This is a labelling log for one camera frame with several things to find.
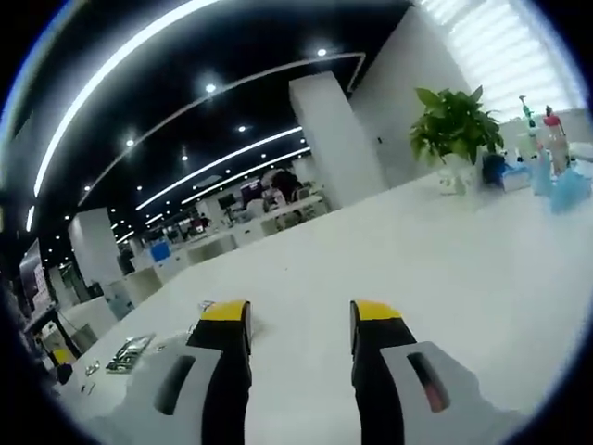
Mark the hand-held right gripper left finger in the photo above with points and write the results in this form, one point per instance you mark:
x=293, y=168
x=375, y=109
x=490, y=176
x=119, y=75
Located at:
x=222, y=371

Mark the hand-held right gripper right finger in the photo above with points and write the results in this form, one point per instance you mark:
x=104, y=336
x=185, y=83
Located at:
x=384, y=366

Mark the red pump bottle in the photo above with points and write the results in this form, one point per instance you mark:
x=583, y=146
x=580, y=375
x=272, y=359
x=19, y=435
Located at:
x=556, y=136

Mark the white plant pot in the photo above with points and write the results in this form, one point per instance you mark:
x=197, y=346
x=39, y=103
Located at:
x=456, y=178

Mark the white short pillar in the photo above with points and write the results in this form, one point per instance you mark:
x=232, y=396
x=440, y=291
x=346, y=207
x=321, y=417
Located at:
x=95, y=250

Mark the white square pillar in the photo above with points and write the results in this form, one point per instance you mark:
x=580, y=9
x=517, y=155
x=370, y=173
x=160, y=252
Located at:
x=338, y=139

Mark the light blue box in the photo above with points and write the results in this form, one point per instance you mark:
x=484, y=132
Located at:
x=515, y=178

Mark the blue storage bin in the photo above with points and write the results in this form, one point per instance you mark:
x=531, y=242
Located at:
x=161, y=255

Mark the white office desk row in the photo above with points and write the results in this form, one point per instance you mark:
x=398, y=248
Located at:
x=259, y=222

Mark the green potted plant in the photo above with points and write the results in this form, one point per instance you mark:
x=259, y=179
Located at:
x=456, y=127

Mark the dark poster stand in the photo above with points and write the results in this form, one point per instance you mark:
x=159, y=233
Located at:
x=34, y=278

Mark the green spray bottle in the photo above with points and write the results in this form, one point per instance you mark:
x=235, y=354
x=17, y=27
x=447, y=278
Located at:
x=529, y=121

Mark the blue crumpled cloth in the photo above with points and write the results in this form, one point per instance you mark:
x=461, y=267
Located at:
x=567, y=190

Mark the dark blue jar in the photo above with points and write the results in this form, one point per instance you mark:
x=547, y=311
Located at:
x=493, y=168

